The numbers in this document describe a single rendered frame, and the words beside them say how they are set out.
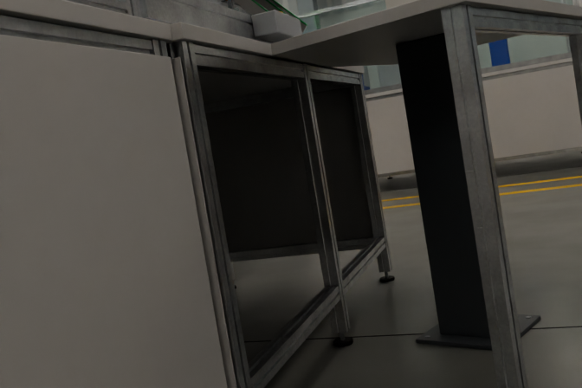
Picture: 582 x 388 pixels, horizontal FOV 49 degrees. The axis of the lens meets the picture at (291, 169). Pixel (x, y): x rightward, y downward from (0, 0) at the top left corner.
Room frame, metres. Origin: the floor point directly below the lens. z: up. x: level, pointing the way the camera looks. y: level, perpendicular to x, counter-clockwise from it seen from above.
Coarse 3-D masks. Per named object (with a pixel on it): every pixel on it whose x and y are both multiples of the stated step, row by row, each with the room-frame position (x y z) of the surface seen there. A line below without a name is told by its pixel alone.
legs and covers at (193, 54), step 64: (192, 64) 1.19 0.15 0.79; (256, 64) 1.53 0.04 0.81; (192, 128) 1.17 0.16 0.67; (256, 128) 2.73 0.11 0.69; (320, 128) 2.64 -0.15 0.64; (256, 192) 2.74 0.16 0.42; (320, 192) 1.85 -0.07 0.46; (256, 256) 2.71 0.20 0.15; (320, 256) 1.86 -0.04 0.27; (384, 256) 2.53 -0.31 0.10; (320, 320) 1.65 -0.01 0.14; (256, 384) 1.25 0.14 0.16
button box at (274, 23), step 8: (256, 16) 1.70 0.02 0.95; (264, 16) 1.70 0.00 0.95; (272, 16) 1.69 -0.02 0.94; (280, 16) 1.72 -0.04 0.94; (288, 16) 1.79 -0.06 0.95; (256, 24) 1.71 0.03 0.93; (264, 24) 1.70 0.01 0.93; (272, 24) 1.69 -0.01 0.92; (280, 24) 1.71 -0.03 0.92; (288, 24) 1.78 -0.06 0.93; (296, 24) 1.84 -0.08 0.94; (256, 32) 1.71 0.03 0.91; (264, 32) 1.70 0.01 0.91; (272, 32) 1.69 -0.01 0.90; (280, 32) 1.70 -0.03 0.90; (288, 32) 1.76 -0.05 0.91; (296, 32) 1.83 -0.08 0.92; (272, 40) 1.80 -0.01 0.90; (280, 40) 1.82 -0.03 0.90
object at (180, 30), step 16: (176, 32) 1.16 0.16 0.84; (192, 32) 1.19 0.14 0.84; (208, 32) 1.26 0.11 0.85; (224, 48) 1.35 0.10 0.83; (240, 48) 1.40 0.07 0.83; (256, 48) 1.49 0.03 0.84; (208, 80) 1.89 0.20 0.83; (224, 80) 1.96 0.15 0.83; (240, 80) 2.04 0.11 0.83; (256, 80) 2.12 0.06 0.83; (272, 80) 2.21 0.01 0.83; (208, 96) 2.45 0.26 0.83; (224, 96) 2.57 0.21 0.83; (240, 96) 2.70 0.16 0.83
